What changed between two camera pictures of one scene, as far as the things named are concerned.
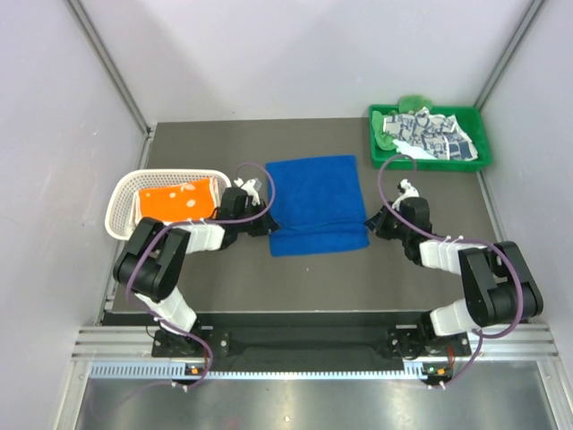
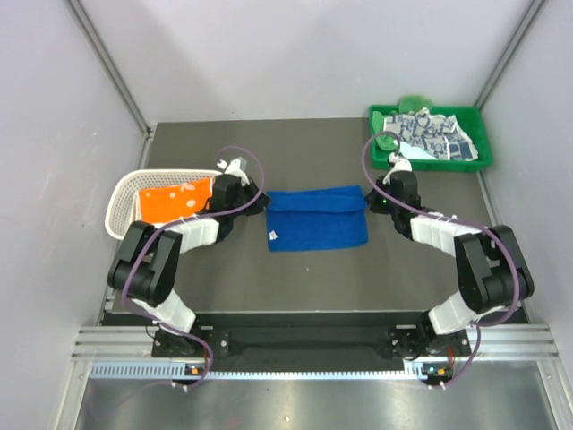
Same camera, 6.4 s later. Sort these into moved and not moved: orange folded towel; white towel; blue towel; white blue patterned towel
Moved: blue towel
Not moved: orange folded towel; white towel; white blue patterned towel
